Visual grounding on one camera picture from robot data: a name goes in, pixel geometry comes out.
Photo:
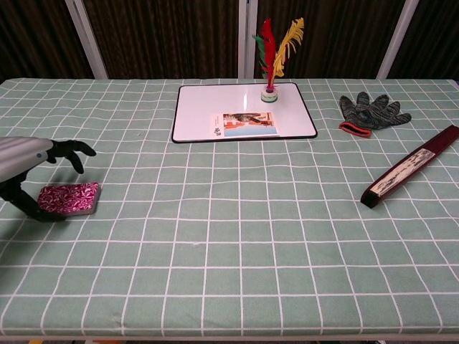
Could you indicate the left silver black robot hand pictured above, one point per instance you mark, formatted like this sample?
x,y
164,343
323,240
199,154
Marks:
x,y
21,156

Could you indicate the magenta patterned card pile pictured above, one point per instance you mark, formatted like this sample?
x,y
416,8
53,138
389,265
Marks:
x,y
70,197

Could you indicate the white board with black rim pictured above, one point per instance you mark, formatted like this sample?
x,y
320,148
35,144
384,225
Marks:
x,y
201,114

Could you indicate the dark brown curtain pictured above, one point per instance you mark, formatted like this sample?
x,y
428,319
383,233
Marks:
x,y
161,36

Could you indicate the illustrated postcard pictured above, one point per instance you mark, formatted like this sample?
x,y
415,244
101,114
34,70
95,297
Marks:
x,y
247,125

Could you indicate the green checked tablecloth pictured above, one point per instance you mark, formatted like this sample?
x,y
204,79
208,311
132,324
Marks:
x,y
229,251

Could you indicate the colourful feather shuttlecock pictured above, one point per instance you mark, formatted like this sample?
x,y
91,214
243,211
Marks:
x,y
269,46

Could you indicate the grey knit glove orange cuff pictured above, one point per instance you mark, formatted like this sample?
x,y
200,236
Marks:
x,y
369,114

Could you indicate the dark red folded fan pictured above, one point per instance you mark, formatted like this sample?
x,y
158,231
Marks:
x,y
401,172

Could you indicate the white metal frame post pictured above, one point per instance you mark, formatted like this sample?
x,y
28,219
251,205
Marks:
x,y
396,39
247,39
87,39

